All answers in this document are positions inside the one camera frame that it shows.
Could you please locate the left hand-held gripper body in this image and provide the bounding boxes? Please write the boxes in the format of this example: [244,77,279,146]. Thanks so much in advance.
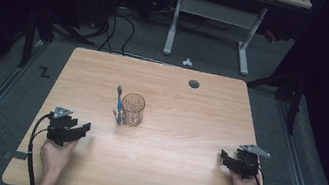
[43,104,82,149]

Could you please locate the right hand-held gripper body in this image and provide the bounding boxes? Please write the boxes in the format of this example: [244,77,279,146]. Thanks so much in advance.
[229,141,273,184]

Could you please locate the blue toothbrush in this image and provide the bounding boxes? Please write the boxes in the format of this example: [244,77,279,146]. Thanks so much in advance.
[111,85,129,126]

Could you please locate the clear glass mug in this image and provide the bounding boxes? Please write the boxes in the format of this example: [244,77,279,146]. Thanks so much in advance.
[110,90,149,129]

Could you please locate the person's left hand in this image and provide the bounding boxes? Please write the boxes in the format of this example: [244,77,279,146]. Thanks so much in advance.
[35,133,79,181]

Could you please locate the black metal stand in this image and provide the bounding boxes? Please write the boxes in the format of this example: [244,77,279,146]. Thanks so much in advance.
[17,5,60,74]
[238,52,311,137]

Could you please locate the small white floor object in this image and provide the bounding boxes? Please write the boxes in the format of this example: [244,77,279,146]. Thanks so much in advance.
[181,56,195,69]

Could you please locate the small red object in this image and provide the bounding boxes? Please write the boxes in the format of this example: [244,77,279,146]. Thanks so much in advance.
[262,29,279,44]

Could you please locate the white-legged desk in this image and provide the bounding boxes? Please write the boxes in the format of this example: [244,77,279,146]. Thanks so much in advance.
[160,0,314,86]

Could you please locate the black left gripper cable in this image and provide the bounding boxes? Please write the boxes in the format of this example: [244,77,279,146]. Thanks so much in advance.
[21,109,56,185]

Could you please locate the grey table edge bracket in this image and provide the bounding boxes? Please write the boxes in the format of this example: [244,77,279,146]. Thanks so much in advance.
[3,148,30,163]

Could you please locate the black floor cables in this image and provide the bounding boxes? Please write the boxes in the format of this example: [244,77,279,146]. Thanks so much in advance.
[86,0,141,58]

